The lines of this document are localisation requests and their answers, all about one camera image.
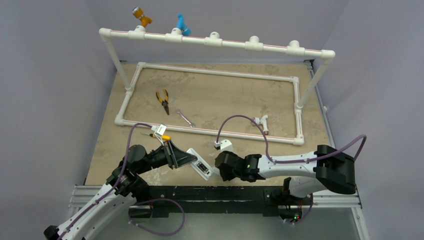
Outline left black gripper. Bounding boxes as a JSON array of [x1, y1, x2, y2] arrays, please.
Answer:
[[136, 139, 197, 174]]

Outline white remote control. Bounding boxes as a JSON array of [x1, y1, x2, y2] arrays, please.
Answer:
[[186, 148, 215, 181]]

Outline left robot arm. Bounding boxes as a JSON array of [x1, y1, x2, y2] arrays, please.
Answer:
[[43, 140, 201, 240]]

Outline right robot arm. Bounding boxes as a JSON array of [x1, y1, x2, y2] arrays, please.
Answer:
[[214, 145, 356, 204]]

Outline silver open-end wrench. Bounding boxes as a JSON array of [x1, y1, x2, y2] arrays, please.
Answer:
[[175, 109, 196, 128]]

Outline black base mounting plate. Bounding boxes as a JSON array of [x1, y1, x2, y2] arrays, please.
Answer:
[[127, 186, 313, 222]]

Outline white PVC tap fitting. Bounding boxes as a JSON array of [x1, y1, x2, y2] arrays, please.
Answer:
[[253, 115, 269, 135]]

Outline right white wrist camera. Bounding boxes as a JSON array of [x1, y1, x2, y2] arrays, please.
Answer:
[[213, 139, 234, 152]]

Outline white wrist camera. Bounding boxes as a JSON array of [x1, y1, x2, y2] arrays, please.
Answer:
[[213, 139, 234, 152], [150, 124, 167, 144]]

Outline yellow handled screwdriver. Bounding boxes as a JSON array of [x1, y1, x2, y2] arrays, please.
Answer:
[[142, 132, 171, 141]]

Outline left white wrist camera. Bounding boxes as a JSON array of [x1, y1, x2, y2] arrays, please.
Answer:
[[150, 124, 167, 144]]

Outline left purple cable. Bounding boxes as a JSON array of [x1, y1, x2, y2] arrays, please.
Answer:
[[55, 122, 186, 240]]

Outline yellow handled pliers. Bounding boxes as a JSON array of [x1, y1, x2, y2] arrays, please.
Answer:
[[155, 88, 170, 116]]

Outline aluminium extrusion rail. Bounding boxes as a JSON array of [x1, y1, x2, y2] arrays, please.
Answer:
[[68, 185, 362, 209]]

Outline white PVC pipe frame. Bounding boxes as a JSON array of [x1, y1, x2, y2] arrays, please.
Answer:
[[99, 25, 336, 146]]

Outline blue hose nozzle fitting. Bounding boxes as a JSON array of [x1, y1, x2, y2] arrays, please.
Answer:
[[176, 13, 192, 37]]

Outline orange hose nozzle fitting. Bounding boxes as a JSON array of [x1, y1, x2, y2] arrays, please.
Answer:
[[132, 7, 153, 28]]

